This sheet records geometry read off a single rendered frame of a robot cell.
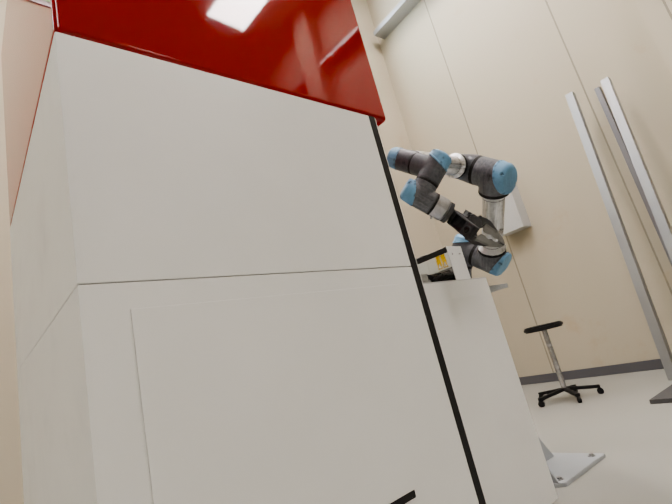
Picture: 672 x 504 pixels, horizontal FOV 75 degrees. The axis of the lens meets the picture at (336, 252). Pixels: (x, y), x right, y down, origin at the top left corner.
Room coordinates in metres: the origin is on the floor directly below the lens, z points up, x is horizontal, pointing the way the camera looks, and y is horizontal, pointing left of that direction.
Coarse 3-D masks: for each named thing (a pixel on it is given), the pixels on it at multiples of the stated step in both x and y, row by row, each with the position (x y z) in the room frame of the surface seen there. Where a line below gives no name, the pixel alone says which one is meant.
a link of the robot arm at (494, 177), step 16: (480, 160) 1.56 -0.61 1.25; (496, 160) 1.54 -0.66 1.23; (480, 176) 1.56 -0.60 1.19; (496, 176) 1.52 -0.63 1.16; (512, 176) 1.55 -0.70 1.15; (480, 192) 1.62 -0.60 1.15; (496, 192) 1.58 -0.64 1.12; (496, 208) 1.65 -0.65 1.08; (496, 224) 1.71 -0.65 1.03; (496, 240) 1.78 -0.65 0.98; (480, 256) 1.87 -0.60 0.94; (496, 256) 1.82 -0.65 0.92; (496, 272) 1.87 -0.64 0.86
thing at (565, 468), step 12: (492, 288) 1.96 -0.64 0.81; (504, 288) 2.05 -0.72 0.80; (552, 456) 2.24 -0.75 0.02; (564, 456) 2.21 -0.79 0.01; (576, 456) 2.17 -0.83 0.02; (588, 456) 2.12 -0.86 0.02; (600, 456) 2.10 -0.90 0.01; (552, 468) 2.09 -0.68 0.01; (564, 468) 2.05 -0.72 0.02; (576, 468) 2.02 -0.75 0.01; (588, 468) 2.01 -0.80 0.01; (552, 480) 1.92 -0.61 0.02; (564, 480) 1.92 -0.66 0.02
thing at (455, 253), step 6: (450, 246) 1.58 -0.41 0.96; (456, 246) 1.61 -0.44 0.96; (432, 252) 1.61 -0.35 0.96; (450, 252) 1.57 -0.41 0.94; (456, 252) 1.60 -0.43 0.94; (462, 252) 1.63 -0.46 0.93; (450, 258) 1.57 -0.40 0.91; (456, 258) 1.59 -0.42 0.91; (462, 258) 1.62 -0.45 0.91; (456, 264) 1.58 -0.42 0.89; (462, 264) 1.61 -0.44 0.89; (456, 270) 1.58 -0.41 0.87; (462, 270) 1.60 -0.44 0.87; (456, 276) 1.57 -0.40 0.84; (462, 276) 1.59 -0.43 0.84; (468, 276) 1.62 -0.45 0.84
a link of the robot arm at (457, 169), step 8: (392, 152) 1.36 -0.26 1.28; (400, 152) 1.35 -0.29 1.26; (408, 152) 1.34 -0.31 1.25; (416, 152) 1.33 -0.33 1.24; (424, 152) 1.41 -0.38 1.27; (392, 160) 1.37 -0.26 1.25; (400, 160) 1.35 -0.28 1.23; (408, 160) 1.33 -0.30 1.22; (456, 160) 1.54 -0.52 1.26; (464, 160) 1.56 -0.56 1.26; (472, 160) 1.57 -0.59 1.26; (392, 168) 1.41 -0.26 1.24; (400, 168) 1.37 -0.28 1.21; (408, 168) 1.34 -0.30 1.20; (448, 168) 1.51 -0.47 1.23; (456, 168) 1.55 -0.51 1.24; (464, 168) 1.57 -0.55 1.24; (448, 176) 1.62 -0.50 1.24; (456, 176) 1.60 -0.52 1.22; (464, 176) 1.61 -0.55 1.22
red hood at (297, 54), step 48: (48, 0) 0.56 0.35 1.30; (96, 0) 0.58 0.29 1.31; (144, 0) 0.64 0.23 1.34; (192, 0) 0.70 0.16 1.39; (240, 0) 0.78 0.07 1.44; (288, 0) 0.88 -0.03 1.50; (336, 0) 1.00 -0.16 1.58; (48, 48) 0.58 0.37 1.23; (144, 48) 0.63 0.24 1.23; (192, 48) 0.69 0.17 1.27; (240, 48) 0.76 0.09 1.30; (288, 48) 0.85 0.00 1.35; (336, 48) 0.96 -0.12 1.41; (336, 96) 0.93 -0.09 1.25
